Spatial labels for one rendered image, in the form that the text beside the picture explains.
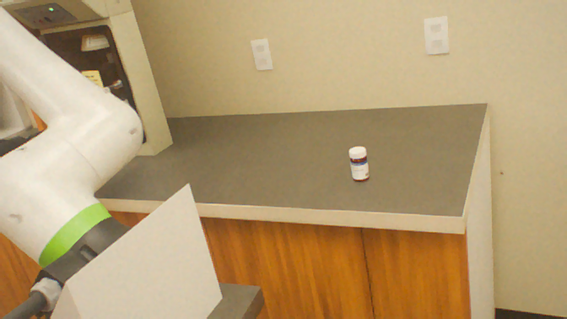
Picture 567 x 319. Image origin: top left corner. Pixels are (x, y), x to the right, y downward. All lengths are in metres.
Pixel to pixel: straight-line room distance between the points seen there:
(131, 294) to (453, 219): 0.65
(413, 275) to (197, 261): 0.56
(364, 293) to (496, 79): 0.81
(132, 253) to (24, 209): 0.18
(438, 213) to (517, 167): 0.77
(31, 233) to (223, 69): 1.31
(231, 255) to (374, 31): 0.87
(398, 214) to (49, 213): 0.68
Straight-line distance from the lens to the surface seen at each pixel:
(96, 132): 0.87
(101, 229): 0.81
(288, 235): 1.26
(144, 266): 0.77
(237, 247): 1.37
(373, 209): 1.12
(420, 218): 1.09
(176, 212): 0.81
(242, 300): 0.93
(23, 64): 0.96
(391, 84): 1.76
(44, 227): 0.82
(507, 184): 1.85
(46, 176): 0.85
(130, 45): 1.72
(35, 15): 1.79
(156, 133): 1.77
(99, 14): 1.65
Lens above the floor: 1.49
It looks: 23 degrees down
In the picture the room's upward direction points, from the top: 12 degrees counter-clockwise
